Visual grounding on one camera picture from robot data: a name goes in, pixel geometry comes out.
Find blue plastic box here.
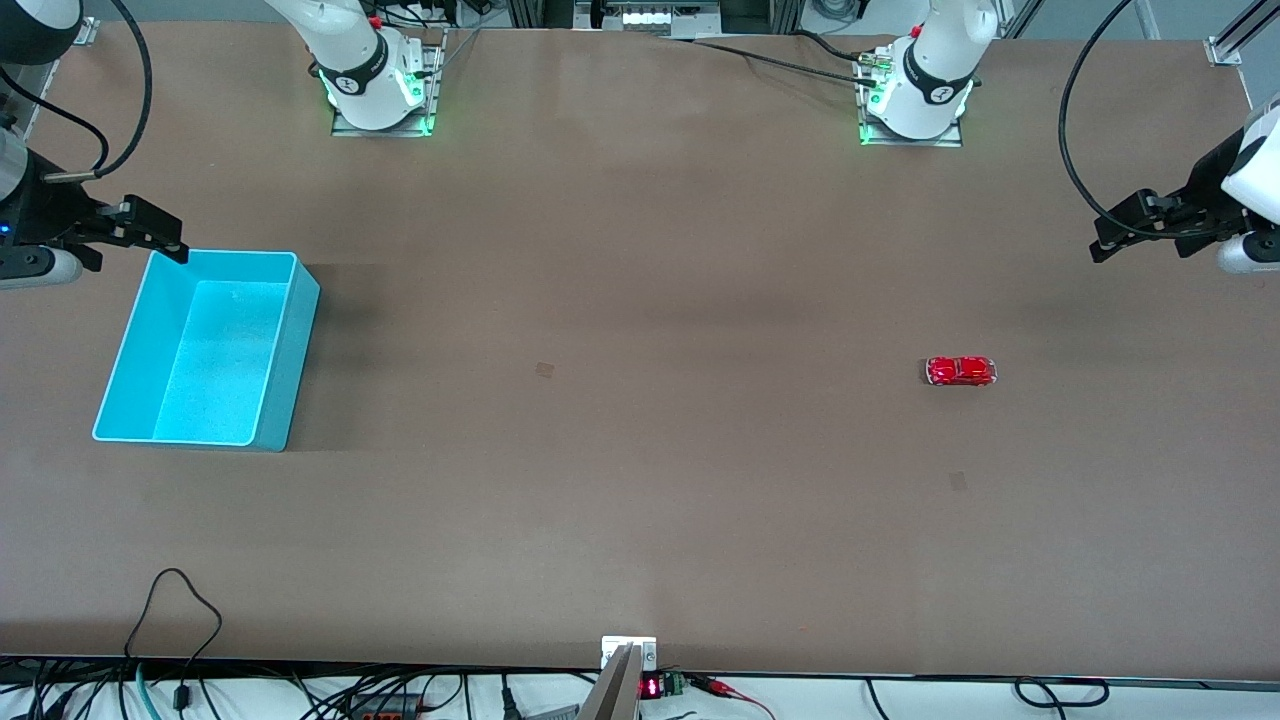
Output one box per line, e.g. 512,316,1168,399
92,250,322,453

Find aluminium frame with lit device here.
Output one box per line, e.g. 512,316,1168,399
505,0,803,37

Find black coiled cable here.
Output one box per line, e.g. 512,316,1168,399
1014,677,1111,709

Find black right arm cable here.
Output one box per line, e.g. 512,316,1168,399
42,0,153,183
0,65,109,173

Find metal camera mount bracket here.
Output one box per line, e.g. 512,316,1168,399
578,636,659,720

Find red clip lead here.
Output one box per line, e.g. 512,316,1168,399
690,674,777,720

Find red beetle toy car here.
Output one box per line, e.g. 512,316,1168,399
925,355,999,389

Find thin black looped cable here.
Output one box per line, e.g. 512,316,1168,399
124,568,224,720

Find black cable on table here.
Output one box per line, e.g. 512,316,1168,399
795,28,881,65
650,35,886,89

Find black power strip red switches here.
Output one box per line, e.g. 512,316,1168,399
348,694,423,720

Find aluminium profile with bracket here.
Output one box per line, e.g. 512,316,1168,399
1205,0,1280,67

